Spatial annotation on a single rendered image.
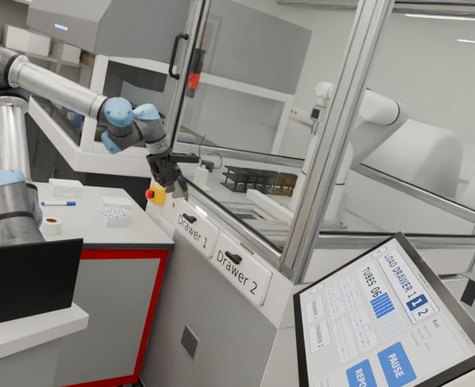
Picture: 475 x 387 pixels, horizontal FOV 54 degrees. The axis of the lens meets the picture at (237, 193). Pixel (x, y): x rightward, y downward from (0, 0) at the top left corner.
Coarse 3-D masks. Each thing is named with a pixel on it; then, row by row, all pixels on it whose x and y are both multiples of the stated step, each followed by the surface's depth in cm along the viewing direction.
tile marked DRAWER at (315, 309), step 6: (312, 300) 108; (318, 300) 106; (306, 306) 107; (312, 306) 105; (318, 306) 103; (324, 306) 102; (306, 312) 105; (312, 312) 103; (318, 312) 101; (324, 312) 100; (306, 318) 102; (312, 318) 101; (318, 318) 99
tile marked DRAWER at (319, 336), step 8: (312, 328) 97; (320, 328) 95; (328, 328) 93; (312, 336) 94; (320, 336) 92; (328, 336) 90; (312, 344) 92; (320, 344) 90; (328, 344) 88; (312, 352) 89
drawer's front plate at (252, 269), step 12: (228, 240) 153; (216, 252) 158; (240, 252) 147; (216, 264) 157; (228, 264) 152; (240, 264) 146; (252, 264) 141; (228, 276) 151; (252, 276) 141; (264, 276) 136; (240, 288) 145; (252, 288) 140; (264, 288) 136; (252, 300) 140
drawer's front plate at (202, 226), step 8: (184, 200) 181; (184, 208) 178; (192, 208) 174; (176, 216) 183; (200, 216) 168; (176, 224) 183; (184, 224) 178; (192, 224) 173; (200, 224) 168; (208, 224) 164; (184, 232) 177; (192, 232) 172; (200, 232) 167; (208, 232) 163; (216, 232) 160; (192, 240) 172; (200, 240) 167; (208, 240) 163; (200, 248) 167; (208, 248) 162; (208, 256) 162
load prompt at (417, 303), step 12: (396, 252) 103; (384, 264) 101; (396, 264) 98; (396, 276) 94; (408, 276) 91; (396, 288) 90; (408, 288) 88; (420, 288) 85; (408, 300) 84; (420, 300) 82; (432, 300) 80; (408, 312) 81; (420, 312) 79; (432, 312) 77
